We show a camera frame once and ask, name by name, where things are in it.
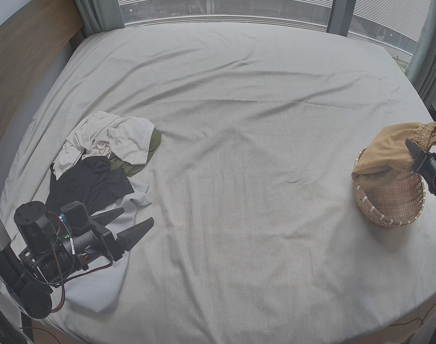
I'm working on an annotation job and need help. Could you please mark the white garment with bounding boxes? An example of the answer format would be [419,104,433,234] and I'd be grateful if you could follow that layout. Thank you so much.
[53,111,155,179]

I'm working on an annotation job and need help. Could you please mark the round woven basket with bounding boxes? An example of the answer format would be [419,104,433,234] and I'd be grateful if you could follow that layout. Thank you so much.
[352,147,427,228]

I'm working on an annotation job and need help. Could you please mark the black cable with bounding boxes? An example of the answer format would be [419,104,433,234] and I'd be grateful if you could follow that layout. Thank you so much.
[393,292,436,327]

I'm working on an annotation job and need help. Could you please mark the pale grey garment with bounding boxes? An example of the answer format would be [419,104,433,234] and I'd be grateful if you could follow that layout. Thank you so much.
[65,181,151,314]

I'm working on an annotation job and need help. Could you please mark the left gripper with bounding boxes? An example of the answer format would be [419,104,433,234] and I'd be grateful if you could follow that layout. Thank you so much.
[61,208,155,265]

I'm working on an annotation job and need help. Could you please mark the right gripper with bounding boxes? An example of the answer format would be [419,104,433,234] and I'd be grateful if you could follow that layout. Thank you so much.
[405,138,436,178]

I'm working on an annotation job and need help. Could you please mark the tan shorts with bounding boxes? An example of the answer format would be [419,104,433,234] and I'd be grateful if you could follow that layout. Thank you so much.
[352,121,436,188]

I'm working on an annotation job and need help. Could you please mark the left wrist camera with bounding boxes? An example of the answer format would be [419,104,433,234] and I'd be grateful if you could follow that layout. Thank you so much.
[59,201,94,229]

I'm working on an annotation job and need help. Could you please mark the black garment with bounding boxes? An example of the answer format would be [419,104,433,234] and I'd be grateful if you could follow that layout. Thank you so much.
[46,156,135,215]

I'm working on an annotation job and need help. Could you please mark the grey-green curtain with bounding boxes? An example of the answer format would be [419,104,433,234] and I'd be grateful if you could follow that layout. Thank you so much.
[66,0,126,38]
[405,0,436,101]

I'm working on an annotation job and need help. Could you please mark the olive green garment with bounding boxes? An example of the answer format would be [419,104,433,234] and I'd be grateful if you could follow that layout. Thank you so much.
[108,128,162,178]

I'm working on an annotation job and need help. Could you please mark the bed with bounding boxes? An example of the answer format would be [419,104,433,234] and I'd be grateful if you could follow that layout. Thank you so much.
[0,0,436,344]

